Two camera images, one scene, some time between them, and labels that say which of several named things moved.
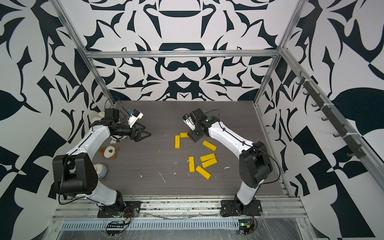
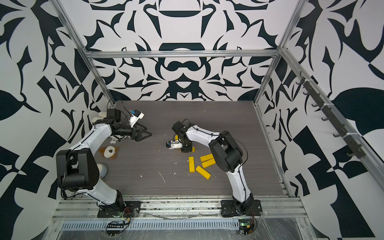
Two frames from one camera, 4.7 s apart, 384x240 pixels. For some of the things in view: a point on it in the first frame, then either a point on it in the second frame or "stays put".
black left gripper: x=139 y=138 stays put
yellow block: x=207 y=157 stays put
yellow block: x=207 y=163 stays put
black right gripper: x=193 y=136 to x=186 y=149
